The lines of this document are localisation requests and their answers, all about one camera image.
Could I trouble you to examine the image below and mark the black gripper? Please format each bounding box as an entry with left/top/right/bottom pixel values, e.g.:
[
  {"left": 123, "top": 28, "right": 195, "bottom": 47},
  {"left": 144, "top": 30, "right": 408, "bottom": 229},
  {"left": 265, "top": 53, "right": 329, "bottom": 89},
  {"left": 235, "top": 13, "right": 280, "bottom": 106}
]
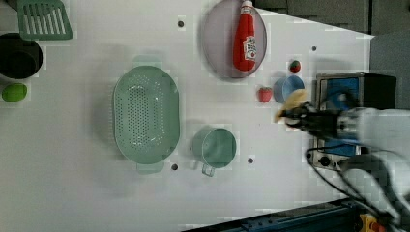
[{"left": 279, "top": 101, "right": 338, "bottom": 139}]

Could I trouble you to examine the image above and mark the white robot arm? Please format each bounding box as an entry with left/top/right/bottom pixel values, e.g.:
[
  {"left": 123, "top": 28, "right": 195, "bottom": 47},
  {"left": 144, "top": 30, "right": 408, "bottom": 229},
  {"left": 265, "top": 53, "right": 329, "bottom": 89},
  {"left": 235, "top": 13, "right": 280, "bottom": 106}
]
[{"left": 275, "top": 101, "right": 409, "bottom": 232}]

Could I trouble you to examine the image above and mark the silver black toaster oven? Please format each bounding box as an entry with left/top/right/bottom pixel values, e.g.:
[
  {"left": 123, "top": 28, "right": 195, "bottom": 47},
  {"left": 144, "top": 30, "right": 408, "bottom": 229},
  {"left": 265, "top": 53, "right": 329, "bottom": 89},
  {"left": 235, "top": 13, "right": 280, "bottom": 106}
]
[{"left": 308, "top": 72, "right": 396, "bottom": 170}]

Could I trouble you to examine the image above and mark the blue bowl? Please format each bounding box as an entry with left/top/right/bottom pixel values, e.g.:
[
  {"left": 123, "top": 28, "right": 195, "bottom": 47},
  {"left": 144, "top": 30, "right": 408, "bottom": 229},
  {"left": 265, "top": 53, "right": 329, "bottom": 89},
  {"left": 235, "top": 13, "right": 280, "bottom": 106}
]
[{"left": 273, "top": 75, "right": 305, "bottom": 103}]

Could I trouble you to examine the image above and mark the red strawberry far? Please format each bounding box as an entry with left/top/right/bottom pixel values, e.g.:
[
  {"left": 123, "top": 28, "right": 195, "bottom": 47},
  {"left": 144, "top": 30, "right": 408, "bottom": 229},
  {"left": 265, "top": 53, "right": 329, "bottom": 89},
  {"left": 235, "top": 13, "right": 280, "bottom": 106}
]
[{"left": 289, "top": 60, "right": 301, "bottom": 73}]

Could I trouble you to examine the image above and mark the red strawberry near plate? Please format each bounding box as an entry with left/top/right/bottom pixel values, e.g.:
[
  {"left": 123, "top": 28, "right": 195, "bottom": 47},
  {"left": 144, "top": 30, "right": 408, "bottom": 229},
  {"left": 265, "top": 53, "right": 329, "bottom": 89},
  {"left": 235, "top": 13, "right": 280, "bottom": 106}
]
[{"left": 257, "top": 87, "right": 273, "bottom": 103}]

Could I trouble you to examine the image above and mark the red ketchup bottle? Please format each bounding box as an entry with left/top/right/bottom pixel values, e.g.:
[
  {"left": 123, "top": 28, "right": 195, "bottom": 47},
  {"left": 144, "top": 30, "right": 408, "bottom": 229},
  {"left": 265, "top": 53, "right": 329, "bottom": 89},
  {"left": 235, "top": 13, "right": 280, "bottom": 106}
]
[{"left": 232, "top": 0, "right": 257, "bottom": 72}]

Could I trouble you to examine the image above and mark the green measuring cup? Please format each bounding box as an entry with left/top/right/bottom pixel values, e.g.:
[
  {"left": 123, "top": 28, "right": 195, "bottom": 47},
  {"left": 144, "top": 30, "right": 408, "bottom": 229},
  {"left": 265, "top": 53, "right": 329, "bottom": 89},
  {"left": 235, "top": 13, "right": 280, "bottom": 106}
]
[{"left": 192, "top": 127, "right": 237, "bottom": 177}]

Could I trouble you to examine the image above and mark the grey round plate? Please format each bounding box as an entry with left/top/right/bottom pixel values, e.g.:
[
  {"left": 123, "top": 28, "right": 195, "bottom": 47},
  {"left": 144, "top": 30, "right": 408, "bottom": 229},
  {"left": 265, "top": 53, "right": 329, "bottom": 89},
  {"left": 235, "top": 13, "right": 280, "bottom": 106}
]
[{"left": 201, "top": 0, "right": 267, "bottom": 78}]

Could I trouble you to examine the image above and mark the green oval colander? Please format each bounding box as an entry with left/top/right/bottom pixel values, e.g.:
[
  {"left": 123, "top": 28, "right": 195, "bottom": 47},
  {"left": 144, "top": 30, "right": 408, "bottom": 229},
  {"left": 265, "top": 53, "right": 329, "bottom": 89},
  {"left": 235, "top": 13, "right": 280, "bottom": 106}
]
[{"left": 112, "top": 55, "right": 180, "bottom": 175}]

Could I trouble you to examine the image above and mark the green slotted spatula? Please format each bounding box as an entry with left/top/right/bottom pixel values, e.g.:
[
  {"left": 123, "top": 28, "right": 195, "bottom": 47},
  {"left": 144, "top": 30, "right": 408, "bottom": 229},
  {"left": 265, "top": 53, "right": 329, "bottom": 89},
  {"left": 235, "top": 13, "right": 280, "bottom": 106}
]
[{"left": 17, "top": 0, "right": 73, "bottom": 41}]

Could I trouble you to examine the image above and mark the black cylindrical container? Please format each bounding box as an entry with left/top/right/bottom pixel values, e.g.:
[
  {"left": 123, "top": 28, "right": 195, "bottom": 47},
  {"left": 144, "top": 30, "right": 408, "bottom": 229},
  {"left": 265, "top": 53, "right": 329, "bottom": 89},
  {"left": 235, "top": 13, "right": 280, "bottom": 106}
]
[{"left": 0, "top": 33, "right": 43, "bottom": 79}]

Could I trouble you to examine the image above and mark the green lime toy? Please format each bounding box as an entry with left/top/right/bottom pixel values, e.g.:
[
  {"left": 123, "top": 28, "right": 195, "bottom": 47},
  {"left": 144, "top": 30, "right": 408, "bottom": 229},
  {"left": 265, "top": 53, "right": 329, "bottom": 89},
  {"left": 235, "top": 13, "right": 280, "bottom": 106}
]
[{"left": 1, "top": 83, "right": 28, "bottom": 102}]

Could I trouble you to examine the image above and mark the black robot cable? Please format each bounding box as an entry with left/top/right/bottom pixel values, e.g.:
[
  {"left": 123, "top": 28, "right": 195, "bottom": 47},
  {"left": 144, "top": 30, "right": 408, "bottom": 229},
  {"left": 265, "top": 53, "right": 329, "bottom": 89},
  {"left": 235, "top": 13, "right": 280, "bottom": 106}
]
[{"left": 304, "top": 144, "right": 400, "bottom": 223}]

